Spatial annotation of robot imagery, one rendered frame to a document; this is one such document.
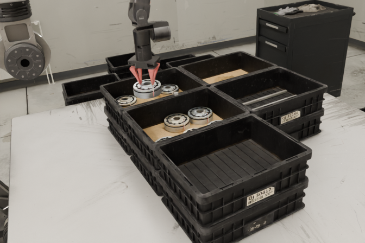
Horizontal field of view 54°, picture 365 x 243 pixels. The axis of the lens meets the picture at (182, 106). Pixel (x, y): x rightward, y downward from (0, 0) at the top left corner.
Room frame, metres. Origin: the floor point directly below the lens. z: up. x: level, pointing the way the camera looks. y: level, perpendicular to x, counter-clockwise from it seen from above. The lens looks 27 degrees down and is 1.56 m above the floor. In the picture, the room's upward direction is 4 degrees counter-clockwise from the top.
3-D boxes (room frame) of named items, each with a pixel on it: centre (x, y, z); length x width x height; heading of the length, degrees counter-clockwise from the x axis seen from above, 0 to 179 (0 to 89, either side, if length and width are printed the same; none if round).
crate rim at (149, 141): (1.20, -0.01, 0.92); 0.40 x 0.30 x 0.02; 117
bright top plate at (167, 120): (1.27, 0.03, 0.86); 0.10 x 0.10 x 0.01
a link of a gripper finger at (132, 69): (1.22, 0.14, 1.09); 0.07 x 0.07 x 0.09; 71
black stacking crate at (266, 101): (1.38, -0.36, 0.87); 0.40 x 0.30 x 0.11; 117
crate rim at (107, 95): (1.47, 0.13, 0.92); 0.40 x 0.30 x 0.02; 117
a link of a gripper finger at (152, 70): (1.22, 0.11, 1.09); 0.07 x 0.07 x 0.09; 71
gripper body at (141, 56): (1.22, 0.12, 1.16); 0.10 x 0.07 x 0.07; 71
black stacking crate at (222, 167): (0.93, -0.14, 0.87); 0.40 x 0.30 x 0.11; 117
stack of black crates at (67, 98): (2.34, 0.62, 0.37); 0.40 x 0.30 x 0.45; 111
